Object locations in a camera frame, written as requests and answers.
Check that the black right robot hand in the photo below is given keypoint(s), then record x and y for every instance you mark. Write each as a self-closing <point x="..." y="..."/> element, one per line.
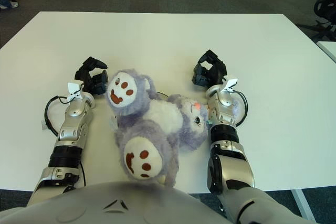
<point x="216" y="73"/>

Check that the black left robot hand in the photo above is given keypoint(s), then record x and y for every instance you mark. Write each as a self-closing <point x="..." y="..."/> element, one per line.
<point x="98" y="83"/>

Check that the purple plush bunny doll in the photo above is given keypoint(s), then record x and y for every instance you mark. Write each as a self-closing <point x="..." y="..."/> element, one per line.
<point x="162" y="119"/>

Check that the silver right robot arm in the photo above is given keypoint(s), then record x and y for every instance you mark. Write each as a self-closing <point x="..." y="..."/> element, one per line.
<point x="228" y="140"/>

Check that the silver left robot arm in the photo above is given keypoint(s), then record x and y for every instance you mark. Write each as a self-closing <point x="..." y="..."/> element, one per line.
<point x="73" y="119"/>

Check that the white plate with black rim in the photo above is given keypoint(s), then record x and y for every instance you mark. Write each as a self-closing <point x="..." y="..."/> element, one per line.
<point x="161" y="93"/>

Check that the white right wrist connector box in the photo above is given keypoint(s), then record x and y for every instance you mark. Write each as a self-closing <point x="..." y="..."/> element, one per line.
<point x="231" y="83"/>

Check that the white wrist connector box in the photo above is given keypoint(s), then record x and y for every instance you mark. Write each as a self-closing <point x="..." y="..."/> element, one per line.
<point x="73" y="87"/>
<point x="231" y="83"/>

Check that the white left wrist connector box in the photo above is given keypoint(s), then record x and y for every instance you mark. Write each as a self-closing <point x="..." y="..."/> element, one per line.
<point x="73" y="87"/>

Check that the white neighbouring table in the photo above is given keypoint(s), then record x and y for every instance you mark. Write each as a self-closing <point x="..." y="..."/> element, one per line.
<point x="329" y="49"/>

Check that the grey robot torso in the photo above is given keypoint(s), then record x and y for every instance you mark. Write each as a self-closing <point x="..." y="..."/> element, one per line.
<point x="118" y="205"/>

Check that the black office chair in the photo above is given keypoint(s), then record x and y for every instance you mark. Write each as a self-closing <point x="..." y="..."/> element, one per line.
<point x="326" y="3"/>

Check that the white table leg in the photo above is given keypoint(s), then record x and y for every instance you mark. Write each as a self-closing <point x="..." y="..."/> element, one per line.
<point x="303" y="205"/>

